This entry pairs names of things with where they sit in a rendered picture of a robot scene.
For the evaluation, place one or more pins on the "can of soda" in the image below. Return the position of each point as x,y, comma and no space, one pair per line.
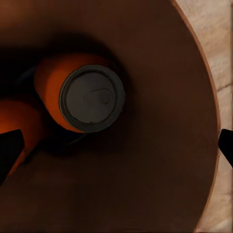
24,85
27,114
81,92

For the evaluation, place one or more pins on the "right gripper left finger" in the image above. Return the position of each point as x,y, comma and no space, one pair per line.
11,146

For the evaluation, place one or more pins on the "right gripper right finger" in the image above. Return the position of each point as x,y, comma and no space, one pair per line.
225,143

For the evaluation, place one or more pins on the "trash can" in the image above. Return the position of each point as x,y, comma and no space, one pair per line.
153,170

